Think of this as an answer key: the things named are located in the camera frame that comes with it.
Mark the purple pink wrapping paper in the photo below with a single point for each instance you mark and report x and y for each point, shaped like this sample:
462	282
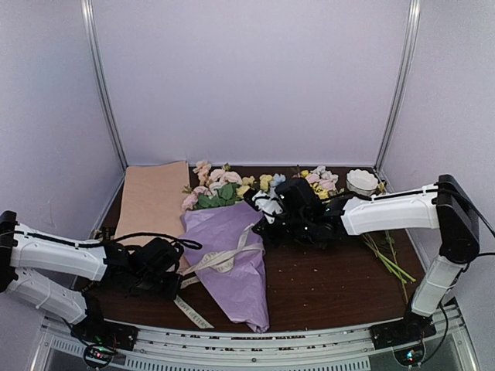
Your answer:
207	225

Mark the right aluminium frame post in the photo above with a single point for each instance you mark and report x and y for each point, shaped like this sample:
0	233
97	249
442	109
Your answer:
407	56

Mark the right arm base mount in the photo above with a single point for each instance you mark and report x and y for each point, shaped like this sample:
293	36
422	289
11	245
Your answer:
406	339

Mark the yellow rose stem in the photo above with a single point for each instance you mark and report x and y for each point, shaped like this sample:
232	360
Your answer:
263	183

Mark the pink rose stem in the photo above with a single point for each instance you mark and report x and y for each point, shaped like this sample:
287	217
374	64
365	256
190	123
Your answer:
217	188

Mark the aluminium frame post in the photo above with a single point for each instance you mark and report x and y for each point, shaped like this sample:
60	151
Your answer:
407	56
87	8

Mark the front aluminium rail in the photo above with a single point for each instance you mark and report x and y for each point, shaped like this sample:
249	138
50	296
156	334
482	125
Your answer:
347	348

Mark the beige ribbon strip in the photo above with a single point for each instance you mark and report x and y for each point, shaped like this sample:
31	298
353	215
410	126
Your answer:
232	270

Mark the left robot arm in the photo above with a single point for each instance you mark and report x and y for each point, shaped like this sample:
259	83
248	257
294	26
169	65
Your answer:
28	255

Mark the beige wrapping paper stack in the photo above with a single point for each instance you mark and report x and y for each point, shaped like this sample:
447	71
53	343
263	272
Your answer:
152	199

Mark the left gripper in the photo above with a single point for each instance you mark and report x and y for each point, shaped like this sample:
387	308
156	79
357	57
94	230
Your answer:
170	292

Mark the left aluminium frame post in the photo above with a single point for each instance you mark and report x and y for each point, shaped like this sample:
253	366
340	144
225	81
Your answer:
87	8

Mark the small yellow flower spray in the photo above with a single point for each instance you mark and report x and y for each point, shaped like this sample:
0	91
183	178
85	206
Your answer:
383	249

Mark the blue hydrangea flower stem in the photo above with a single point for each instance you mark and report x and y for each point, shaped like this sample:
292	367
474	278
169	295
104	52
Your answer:
276	180

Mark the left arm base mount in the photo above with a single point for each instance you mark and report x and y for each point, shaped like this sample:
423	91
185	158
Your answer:
103	343

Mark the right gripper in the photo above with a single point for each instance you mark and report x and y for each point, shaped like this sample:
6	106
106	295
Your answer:
265	230

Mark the white fluted dish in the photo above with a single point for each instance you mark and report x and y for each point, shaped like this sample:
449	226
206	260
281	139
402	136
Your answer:
361	182

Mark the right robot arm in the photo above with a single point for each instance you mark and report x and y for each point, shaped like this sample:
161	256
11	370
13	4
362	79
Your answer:
440	219

